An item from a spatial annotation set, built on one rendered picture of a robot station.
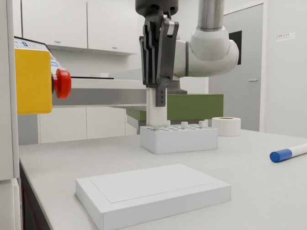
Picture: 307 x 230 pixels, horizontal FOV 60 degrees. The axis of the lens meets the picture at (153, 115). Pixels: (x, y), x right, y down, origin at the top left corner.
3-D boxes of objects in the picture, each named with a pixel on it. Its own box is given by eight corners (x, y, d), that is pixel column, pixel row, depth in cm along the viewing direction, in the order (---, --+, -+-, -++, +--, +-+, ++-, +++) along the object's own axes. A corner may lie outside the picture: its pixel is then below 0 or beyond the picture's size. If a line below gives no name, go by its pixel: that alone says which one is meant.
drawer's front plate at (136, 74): (113, 107, 89) (113, 73, 88) (161, 112, 65) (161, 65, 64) (108, 107, 88) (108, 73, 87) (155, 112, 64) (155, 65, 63)
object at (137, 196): (180, 175, 33) (180, 163, 33) (231, 201, 25) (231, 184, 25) (75, 194, 27) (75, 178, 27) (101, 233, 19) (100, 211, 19)
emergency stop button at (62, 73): (66, 98, 36) (65, 69, 36) (74, 99, 33) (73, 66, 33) (42, 98, 35) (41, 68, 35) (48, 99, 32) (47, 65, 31)
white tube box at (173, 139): (195, 141, 57) (195, 123, 57) (217, 148, 49) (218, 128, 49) (140, 145, 53) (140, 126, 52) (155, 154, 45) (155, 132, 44)
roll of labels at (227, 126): (230, 137, 62) (230, 120, 62) (206, 133, 68) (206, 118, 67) (245, 134, 67) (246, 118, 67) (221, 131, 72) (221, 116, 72)
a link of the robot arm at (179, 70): (146, 81, 127) (146, 34, 125) (185, 81, 126) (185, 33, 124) (142, 81, 111) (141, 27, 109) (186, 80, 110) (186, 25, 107)
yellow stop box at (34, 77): (47, 110, 37) (45, 57, 36) (58, 113, 31) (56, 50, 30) (4, 111, 34) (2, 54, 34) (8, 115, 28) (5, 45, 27)
